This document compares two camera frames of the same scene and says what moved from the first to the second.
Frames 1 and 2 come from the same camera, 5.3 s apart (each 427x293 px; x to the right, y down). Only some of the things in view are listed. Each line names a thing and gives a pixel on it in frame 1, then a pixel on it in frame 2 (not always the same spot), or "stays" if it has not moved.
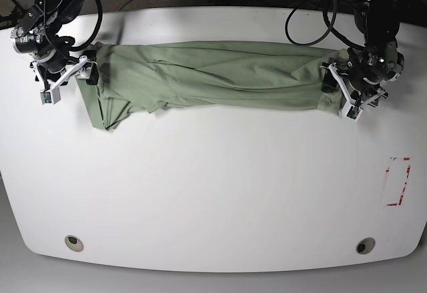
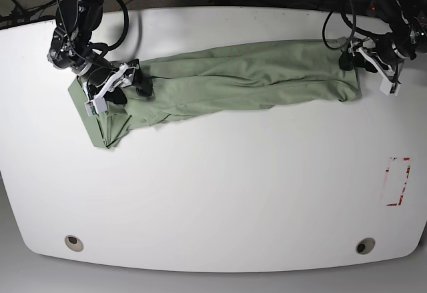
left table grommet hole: x=74 y=243 stays
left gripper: x=84 y=67 → x=105 y=78
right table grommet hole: x=365 y=245 stays
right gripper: x=336 y=77 → x=386 y=51
